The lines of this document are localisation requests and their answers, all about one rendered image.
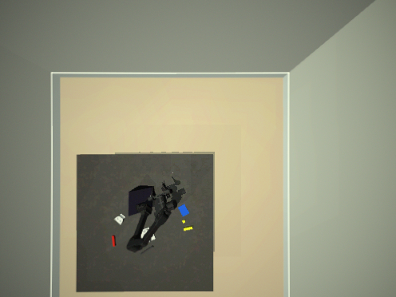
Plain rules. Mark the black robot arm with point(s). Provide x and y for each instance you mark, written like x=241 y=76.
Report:
x=136 y=243

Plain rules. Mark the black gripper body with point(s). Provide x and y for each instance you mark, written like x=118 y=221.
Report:
x=160 y=197

